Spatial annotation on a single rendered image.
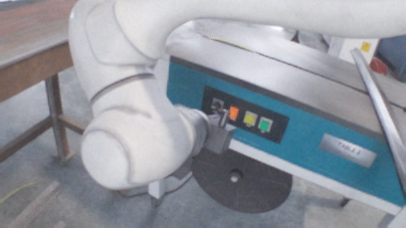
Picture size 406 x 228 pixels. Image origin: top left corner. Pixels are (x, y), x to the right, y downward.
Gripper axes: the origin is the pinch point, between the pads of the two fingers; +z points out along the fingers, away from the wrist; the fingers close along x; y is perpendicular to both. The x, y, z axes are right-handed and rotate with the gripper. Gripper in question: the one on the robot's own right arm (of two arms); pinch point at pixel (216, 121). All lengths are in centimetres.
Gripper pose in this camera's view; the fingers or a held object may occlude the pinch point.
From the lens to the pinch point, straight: 63.3
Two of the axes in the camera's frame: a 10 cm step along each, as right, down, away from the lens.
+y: 3.1, -9.4, -1.6
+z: 3.8, -0.4, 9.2
